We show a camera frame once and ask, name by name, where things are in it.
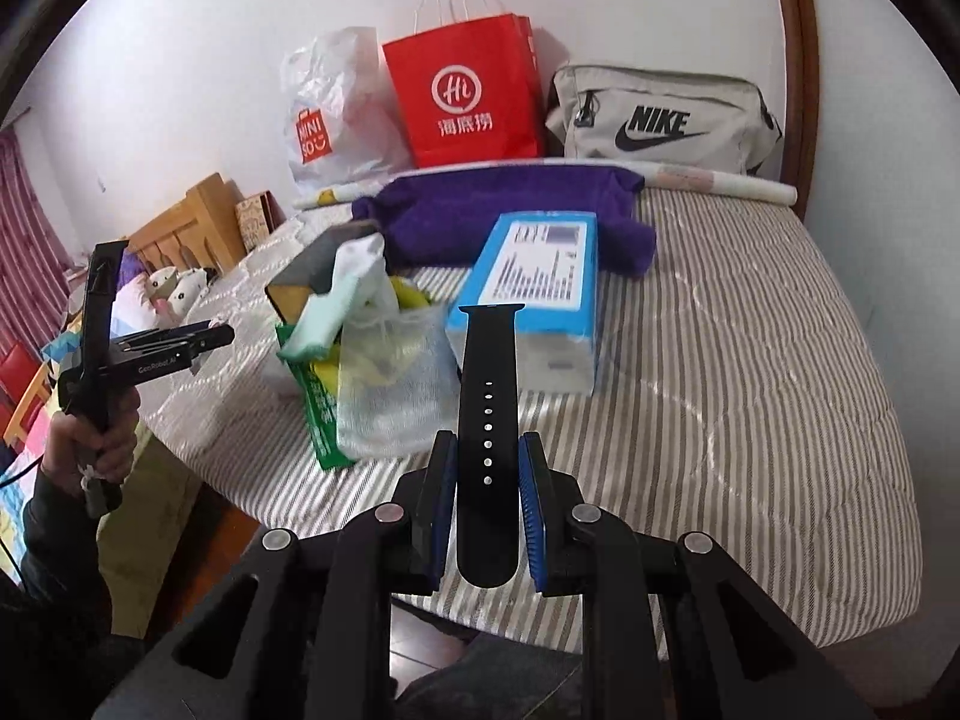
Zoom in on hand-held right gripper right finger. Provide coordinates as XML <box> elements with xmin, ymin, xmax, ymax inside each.
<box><xmin>519</xmin><ymin>431</ymin><xmax>878</xmax><ymax>720</ymax></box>

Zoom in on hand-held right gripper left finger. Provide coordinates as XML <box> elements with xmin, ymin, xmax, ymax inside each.
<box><xmin>90</xmin><ymin>429</ymin><xmax>458</xmax><ymax>720</ymax></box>

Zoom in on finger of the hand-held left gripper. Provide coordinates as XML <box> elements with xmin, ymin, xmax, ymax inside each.
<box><xmin>112</xmin><ymin>319</ymin><xmax>236</xmax><ymax>361</ymax></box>

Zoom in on black watch band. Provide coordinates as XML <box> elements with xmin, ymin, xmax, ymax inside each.
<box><xmin>454</xmin><ymin>302</ymin><xmax>526</xmax><ymax>587</ymax></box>

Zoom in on mint green cloth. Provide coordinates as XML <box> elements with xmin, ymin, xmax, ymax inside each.
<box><xmin>277</xmin><ymin>235</ymin><xmax>391</xmax><ymax>361</ymax></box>

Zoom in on green plastic packet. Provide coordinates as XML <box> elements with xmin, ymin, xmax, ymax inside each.
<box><xmin>274</xmin><ymin>319</ymin><xmax>361</xmax><ymax>473</ymax></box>

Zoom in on person's left forearm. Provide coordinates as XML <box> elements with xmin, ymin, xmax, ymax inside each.
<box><xmin>19</xmin><ymin>476</ymin><xmax>106</xmax><ymax>608</ymax></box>

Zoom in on person's left hand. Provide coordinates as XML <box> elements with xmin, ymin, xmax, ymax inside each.
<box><xmin>41</xmin><ymin>390</ymin><xmax>143</xmax><ymax>500</ymax></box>

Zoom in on white plush toy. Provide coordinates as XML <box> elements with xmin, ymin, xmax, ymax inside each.
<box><xmin>142</xmin><ymin>266</ymin><xmax>211</xmax><ymax>323</ymax></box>

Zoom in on red chair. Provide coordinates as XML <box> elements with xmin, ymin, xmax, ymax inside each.
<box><xmin>0</xmin><ymin>341</ymin><xmax>53</xmax><ymax>451</ymax></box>

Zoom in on brown cardboard box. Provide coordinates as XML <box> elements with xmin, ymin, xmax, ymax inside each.
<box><xmin>266</xmin><ymin>219</ymin><xmax>383</xmax><ymax>323</ymax></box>

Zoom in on light wooden headboard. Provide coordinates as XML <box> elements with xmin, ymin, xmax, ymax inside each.
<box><xmin>124</xmin><ymin>172</ymin><xmax>248</xmax><ymax>275</ymax></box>

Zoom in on patterned cardboard box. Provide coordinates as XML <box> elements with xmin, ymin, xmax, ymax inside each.
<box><xmin>234</xmin><ymin>191</ymin><xmax>275</xmax><ymax>248</ymax></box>

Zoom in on blue cardboard box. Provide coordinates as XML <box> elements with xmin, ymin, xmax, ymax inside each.
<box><xmin>444</xmin><ymin>211</ymin><xmax>601</xmax><ymax>397</ymax></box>

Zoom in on pink striped curtain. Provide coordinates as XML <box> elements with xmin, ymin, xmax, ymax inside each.
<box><xmin>0</xmin><ymin>127</ymin><xmax>76</xmax><ymax>346</ymax></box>

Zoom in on person's grey pants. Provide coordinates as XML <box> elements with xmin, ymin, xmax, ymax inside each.
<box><xmin>397</xmin><ymin>641</ymin><xmax>593</xmax><ymax>720</ymax></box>

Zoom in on striped bed mattress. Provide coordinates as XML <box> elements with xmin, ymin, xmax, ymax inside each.
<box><xmin>139</xmin><ymin>180</ymin><xmax>923</xmax><ymax>653</ymax></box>

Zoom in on purple towel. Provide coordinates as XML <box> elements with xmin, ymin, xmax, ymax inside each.
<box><xmin>351</xmin><ymin>169</ymin><xmax>657</xmax><ymax>282</ymax></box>

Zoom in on white plastic shopping bag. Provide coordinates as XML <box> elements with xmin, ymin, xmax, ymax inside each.
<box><xmin>280</xmin><ymin>26</ymin><xmax>413</xmax><ymax>192</ymax></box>

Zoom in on white printed paper roll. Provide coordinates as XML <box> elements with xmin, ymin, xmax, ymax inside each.
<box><xmin>291</xmin><ymin>157</ymin><xmax>797</xmax><ymax>212</ymax></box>

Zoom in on red paper shopping bag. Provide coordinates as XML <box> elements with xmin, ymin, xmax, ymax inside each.
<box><xmin>381</xmin><ymin>0</ymin><xmax>547</xmax><ymax>170</ymax></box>

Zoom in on grey waist bag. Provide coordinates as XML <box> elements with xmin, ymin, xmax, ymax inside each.
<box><xmin>544</xmin><ymin>64</ymin><xmax>785</xmax><ymax>177</ymax></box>

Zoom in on brown wooden frame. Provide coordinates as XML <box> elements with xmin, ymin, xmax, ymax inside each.
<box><xmin>769</xmin><ymin>0</ymin><xmax>822</xmax><ymax>222</ymax></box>

